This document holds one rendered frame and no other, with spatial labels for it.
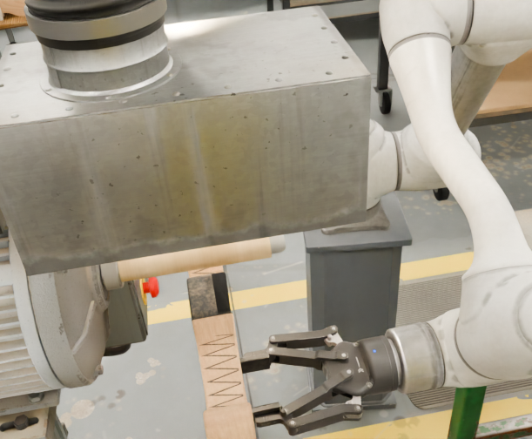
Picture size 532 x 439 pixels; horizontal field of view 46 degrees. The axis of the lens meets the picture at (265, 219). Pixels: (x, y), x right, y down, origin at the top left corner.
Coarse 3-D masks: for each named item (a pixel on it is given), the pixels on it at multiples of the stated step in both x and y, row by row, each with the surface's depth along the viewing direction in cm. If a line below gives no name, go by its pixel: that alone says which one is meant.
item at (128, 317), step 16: (128, 288) 102; (112, 304) 103; (128, 304) 103; (144, 304) 111; (112, 320) 105; (128, 320) 106; (144, 320) 107; (112, 336) 107; (128, 336) 108; (144, 336) 109; (112, 352) 113
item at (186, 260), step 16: (256, 240) 75; (160, 256) 74; (176, 256) 74; (192, 256) 74; (208, 256) 74; (224, 256) 74; (240, 256) 75; (256, 256) 75; (128, 272) 73; (144, 272) 74; (160, 272) 74; (176, 272) 75
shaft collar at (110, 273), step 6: (102, 264) 72; (108, 264) 72; (114, 264) 72; (102, 270) 72; (108, 270) 72; (114, 270) 72; (102, 276) 72; (108, 276) 72; (114, 276) 72; (108, 282) 73; (114, 282) 73; (120, 282) 73; (108, 288) 74; (114, 288) 74
